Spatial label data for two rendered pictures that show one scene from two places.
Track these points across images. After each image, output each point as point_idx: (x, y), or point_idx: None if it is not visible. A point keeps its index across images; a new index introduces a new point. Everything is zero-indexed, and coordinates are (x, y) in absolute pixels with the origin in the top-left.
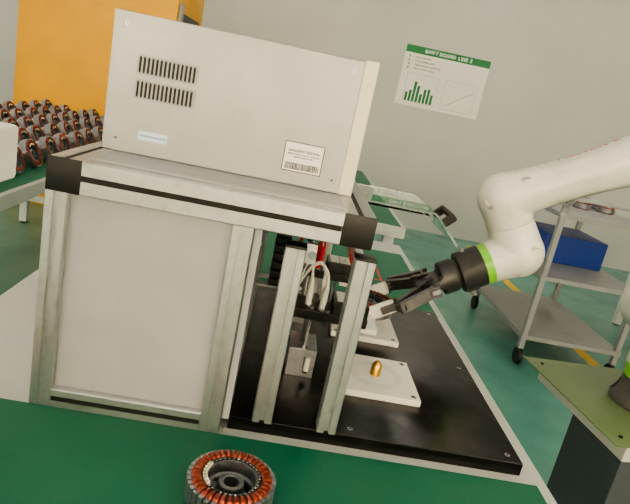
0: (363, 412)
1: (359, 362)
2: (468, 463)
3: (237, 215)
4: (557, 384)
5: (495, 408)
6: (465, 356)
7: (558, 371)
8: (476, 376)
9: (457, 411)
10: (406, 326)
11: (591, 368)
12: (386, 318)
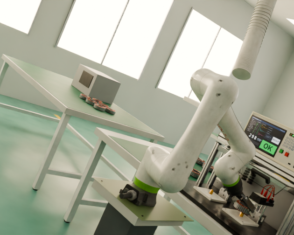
0: (199, 186)
1: (217, 197)
2: None
3: None
4: (172, 205)
5: (180, 194)
6: (207, 217)
7: (177, 213)
8: (195, 207)
9: (185, 186)
10: (234, 223)
11: (167, 217)
12: (233, 204)
